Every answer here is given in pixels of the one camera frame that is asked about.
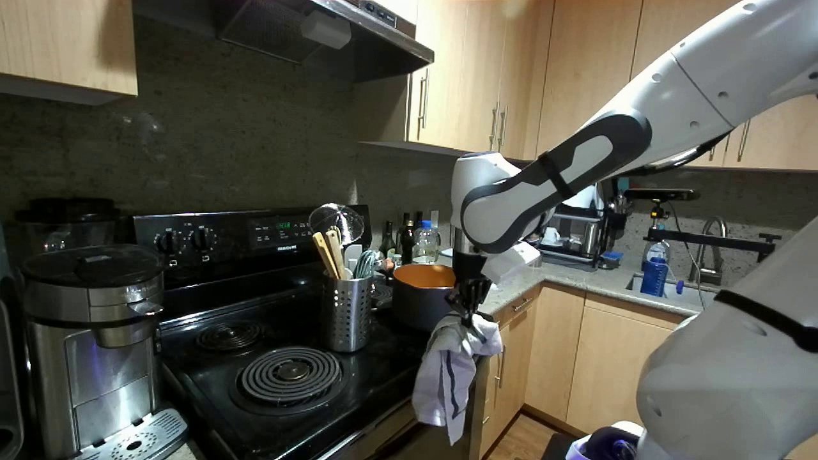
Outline teal spatula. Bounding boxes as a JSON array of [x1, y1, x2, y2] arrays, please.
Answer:
[[351, 244, 378, 281]]

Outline dark glass bottle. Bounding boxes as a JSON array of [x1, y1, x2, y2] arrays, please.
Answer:
[[400, 211, 420, 265]]

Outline wooden spoon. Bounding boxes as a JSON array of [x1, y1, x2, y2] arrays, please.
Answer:
[[320, 224, 346, 279], [308, 229, 335, 281]]

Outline light wood lower cabinets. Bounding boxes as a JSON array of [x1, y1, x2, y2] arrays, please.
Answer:
[[477, 284, 694, 458]]

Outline long black mount bar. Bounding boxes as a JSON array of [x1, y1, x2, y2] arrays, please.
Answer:
[[644, 226, 785, 258]]

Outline chrome faucet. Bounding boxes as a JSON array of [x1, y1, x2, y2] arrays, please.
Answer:
[[689, 215, 732, 289]]

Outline large coil burner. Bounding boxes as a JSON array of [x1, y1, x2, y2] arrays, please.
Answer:
[[238, 343, 344, 404]]

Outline metal dish rack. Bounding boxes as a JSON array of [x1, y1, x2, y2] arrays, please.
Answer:
[[538, 187, 611, 268]]

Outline white striped towel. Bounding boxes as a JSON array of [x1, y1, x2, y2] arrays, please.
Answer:
[[410, 311, 506, 447]]

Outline steel coffee maker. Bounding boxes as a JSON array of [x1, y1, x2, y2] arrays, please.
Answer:
[[20, 243, 189, 460]]

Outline white bowl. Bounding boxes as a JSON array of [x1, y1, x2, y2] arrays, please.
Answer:
[[566, 184, 607, 211]]

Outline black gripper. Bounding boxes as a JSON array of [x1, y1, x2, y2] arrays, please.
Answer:
[[450, 251, 497, 332]]

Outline dark pot orange inside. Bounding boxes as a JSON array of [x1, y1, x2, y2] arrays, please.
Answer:
[[378, 258, 460, 335]]

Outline small coil burner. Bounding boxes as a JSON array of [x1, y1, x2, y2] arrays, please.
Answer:
[[192, 318, 263, 351]]

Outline silver oven handle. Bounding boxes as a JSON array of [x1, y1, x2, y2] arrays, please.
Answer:
[[322, 390, 431, 460]]

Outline blue bottle white cap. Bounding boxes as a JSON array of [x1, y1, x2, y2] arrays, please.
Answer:
[[639, 239, 674, 298]]

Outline steel ladle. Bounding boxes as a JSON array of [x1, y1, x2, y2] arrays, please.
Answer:
[[302, 202, 366, 251]]

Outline short black mount bar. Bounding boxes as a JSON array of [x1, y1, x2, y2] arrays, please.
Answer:
[[621, 184, 702, 206]]

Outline black range hood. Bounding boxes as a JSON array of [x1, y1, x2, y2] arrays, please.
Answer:
[[135, 0, 437, 83]]

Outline light wood upper cabinet row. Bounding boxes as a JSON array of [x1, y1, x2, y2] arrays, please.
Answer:
[[355, 0, 818, 173]]

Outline black electric stove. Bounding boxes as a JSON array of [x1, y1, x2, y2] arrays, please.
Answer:
[[127, 202, 497, 460]]

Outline single light wood upper cabinet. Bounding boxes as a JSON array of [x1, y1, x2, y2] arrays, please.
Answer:
[[0, 0, 141, 107]]

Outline steel utensil holder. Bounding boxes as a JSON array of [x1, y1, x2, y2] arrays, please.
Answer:
[[320, 272, 377, 354]]

